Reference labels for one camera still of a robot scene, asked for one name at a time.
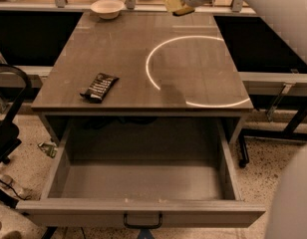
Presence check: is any yellow sponge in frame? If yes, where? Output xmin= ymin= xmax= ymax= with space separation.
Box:
xmin=169 ymin=0 xmax=194 ymax=16

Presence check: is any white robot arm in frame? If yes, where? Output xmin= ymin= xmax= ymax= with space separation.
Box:
xmin=163 ymin=0 xmax=307 ymax=239

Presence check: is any grey cabinet with top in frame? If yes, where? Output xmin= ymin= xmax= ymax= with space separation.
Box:
xmin=32 ymin=12 xmax=253 ymax=138

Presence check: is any grey open top drawer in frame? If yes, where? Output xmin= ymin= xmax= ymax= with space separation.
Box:
xmin=17 ymin=118 xmax=265 ymax=228

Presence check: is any blue stand under drawer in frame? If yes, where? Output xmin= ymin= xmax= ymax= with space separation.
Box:
xmin=137 ymin=229 xmax=154 ymax=239

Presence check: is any white bowl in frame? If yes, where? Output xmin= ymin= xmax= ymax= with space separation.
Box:
xmin=91 ymin=0 xmax=125 ymax=20

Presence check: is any black snack bar wrapper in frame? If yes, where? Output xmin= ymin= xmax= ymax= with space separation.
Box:
xmin=80 ymin=73 xmax=119 ymax=104

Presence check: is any green wrapper on floor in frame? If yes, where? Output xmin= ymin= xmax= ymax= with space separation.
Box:
xmin=38 ymin=142 xmax=58 ymax=158

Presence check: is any black office chair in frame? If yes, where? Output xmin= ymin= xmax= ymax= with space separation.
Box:
xmin=0 ymin=52 xmax=32 ymax=163

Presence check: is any black drawer handle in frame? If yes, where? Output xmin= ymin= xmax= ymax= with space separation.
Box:
xmin=123 ymin=213 xmax=162 ymax=229

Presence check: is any black cable on floor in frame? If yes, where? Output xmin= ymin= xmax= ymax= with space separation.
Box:
xmin=0 ymin=172 xmax=27 ymax=201

